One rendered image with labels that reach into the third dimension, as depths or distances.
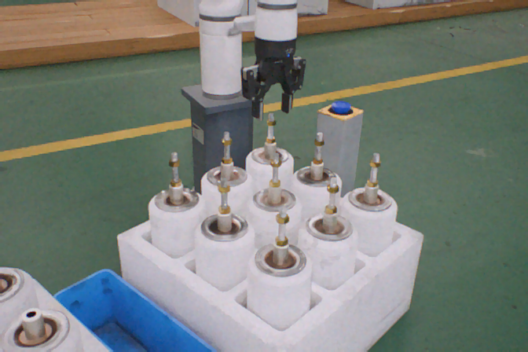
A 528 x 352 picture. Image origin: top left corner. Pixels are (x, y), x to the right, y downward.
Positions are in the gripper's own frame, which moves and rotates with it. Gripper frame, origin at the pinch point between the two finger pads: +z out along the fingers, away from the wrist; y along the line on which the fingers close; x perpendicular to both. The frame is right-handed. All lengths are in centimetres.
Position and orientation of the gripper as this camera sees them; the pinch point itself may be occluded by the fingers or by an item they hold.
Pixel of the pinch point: (272, 109)
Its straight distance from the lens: 103.1
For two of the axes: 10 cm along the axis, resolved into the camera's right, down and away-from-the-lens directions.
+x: -6.2, -4.0, 6.7
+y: 7.8, -2.8, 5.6
